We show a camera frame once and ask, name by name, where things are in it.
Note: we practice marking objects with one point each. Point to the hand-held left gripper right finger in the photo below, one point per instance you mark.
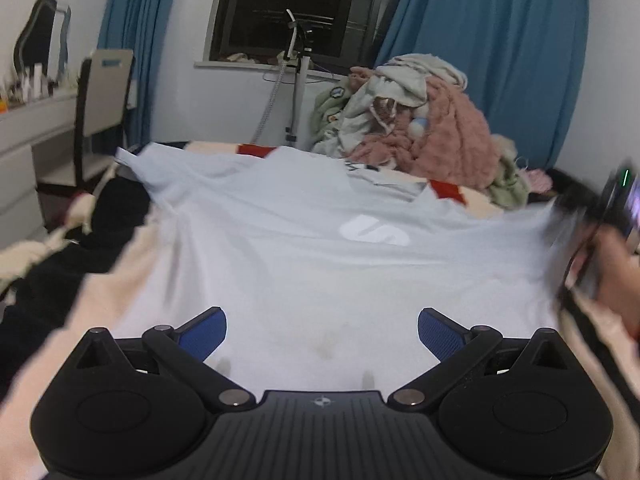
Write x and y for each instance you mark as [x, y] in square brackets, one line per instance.
[441, 334]

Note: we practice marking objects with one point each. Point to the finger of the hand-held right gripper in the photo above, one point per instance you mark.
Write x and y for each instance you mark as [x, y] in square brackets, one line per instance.
[575, 207]

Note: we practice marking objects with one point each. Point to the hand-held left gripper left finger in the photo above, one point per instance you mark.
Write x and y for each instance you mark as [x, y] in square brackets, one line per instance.
[202, 334]

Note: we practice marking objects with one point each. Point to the light blue t-shirt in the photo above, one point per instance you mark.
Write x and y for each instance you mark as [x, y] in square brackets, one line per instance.
[280, 240]

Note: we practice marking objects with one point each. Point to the small pink cloth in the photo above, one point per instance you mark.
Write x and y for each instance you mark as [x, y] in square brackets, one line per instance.
[539, 179]

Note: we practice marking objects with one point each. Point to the pale green garment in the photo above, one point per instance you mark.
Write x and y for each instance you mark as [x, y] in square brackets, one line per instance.
[510, 180]

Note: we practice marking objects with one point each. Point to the cream red black printed blanket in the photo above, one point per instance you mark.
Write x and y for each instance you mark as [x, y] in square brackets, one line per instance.
[115, 272]

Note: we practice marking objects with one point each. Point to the pink fluffy blanket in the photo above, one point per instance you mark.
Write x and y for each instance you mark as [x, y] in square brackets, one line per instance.
[450, 132]

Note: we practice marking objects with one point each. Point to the blue curtain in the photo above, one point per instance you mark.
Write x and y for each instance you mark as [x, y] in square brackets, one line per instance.
[500, 35]
[135, 35]

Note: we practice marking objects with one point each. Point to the white grey garment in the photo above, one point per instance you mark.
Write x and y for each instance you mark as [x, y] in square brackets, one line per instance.
[405, 77]

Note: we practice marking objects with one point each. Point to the pale green jacket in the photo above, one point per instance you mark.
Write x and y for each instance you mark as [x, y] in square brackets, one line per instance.
[327, 110]

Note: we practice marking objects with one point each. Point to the black and white chair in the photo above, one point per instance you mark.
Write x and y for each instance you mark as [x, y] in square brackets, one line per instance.
[102, 95]

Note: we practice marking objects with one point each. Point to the white vanity desk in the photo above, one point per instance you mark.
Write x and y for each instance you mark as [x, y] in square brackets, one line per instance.
[25, 145]

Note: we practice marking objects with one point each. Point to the white garment steamer stand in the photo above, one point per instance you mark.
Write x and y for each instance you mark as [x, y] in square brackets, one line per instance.
[299, 75]

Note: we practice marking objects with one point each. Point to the group of cosmetic bottles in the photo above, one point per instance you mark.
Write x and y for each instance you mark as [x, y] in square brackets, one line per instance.
[30, 87]

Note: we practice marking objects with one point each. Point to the dark window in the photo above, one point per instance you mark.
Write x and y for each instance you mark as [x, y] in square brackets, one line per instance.
[290, 5]

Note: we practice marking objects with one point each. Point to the wavy frame mirror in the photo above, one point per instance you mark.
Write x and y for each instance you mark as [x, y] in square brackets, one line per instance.
[40, 35]

